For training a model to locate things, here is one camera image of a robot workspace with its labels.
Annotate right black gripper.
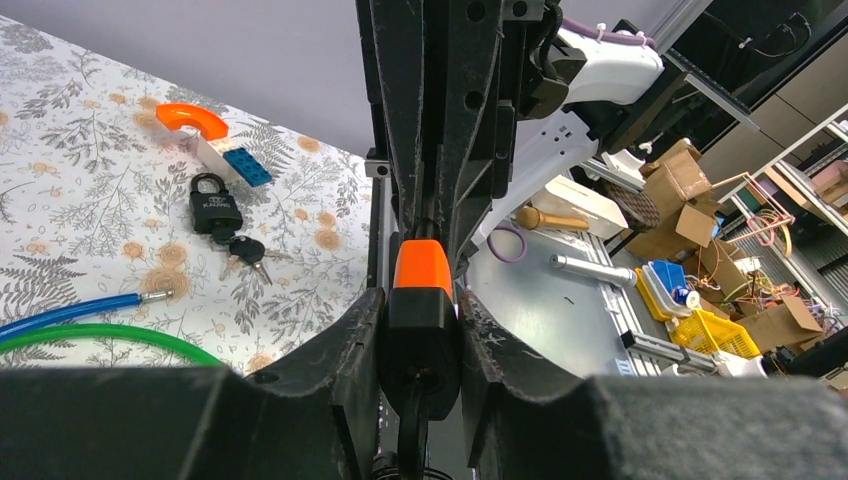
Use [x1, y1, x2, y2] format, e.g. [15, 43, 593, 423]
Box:
[370, 0, 587, 259]

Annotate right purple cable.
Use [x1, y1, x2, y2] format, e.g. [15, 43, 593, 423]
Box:
[561, 16, 657, 51]

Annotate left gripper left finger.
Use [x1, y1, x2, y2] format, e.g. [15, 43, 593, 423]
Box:
[1, 288, 385, 479]

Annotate orange black padlock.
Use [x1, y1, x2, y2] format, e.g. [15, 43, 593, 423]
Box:
[377, 219, 463, 421]

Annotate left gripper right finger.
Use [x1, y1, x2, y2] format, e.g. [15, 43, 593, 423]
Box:
[460, 292, 847, 479]

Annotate blue cable lock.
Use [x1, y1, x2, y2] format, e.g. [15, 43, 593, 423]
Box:
[1, 289, 175, 341]

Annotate floral table mat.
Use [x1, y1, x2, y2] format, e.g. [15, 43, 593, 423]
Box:
[1, 18, 372, 373]

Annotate black padlock keys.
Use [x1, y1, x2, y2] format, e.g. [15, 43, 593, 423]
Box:
[212, 230, 288, 285]

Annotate green cable lock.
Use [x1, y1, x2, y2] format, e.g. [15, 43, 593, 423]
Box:
[1, 324, 224, 369]

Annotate orange white blue toy block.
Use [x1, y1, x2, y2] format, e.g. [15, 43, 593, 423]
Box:
[155, 103, 273, 187]

